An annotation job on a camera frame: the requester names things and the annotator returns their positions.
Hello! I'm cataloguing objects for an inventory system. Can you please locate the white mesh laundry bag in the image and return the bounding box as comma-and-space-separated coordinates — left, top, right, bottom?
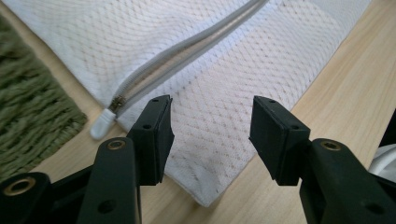
3, 0, 373, 208

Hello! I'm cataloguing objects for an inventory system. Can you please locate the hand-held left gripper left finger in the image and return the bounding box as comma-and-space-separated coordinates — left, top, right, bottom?
125, 94, 176, 187

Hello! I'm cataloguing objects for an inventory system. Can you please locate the white round object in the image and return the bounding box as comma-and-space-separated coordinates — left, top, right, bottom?
368, 144, 396, 183

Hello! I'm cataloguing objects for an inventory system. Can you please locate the green woven basket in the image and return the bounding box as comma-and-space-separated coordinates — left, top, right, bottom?
0, 15, 89, 183

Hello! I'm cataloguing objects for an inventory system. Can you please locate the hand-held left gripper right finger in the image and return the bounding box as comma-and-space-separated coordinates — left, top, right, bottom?
248, 95, 312, 187

